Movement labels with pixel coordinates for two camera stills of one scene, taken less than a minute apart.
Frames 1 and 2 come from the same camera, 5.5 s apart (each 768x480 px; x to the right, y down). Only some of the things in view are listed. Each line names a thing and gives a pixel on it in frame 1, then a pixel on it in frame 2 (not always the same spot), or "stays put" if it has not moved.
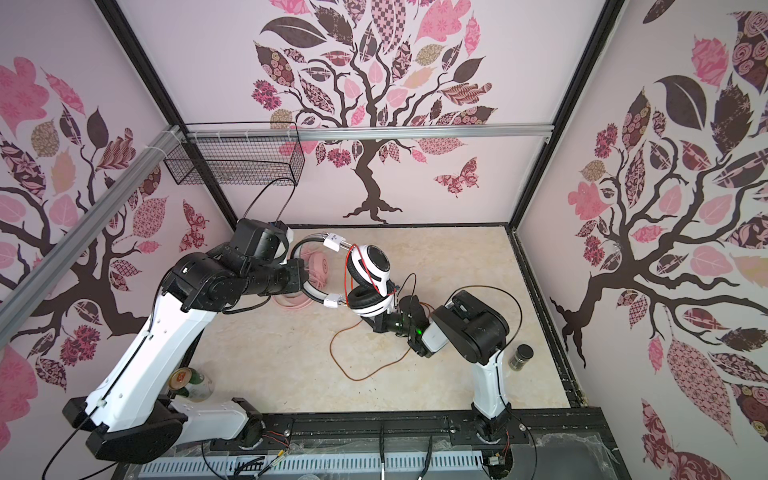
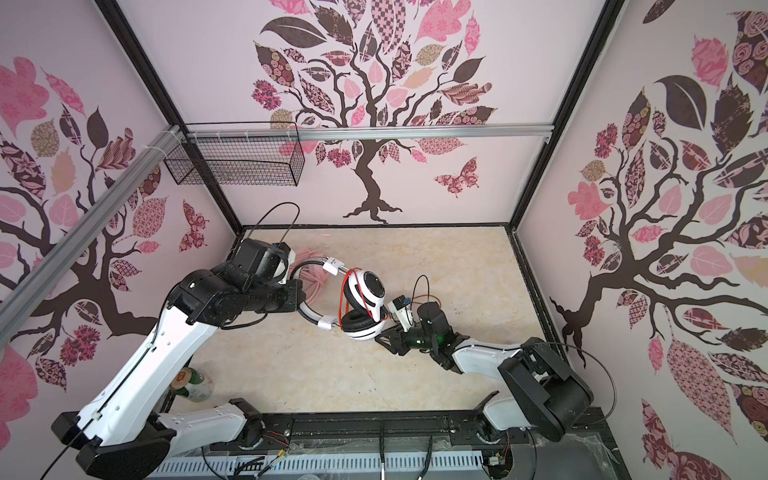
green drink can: (191, 384) stays put
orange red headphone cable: (364, 378) -> (356, 269)
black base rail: (536, 444) stays put
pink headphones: (316, 263) stays put
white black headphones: (373, 294) -> (364, 292)
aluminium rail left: (33, 283) stays put
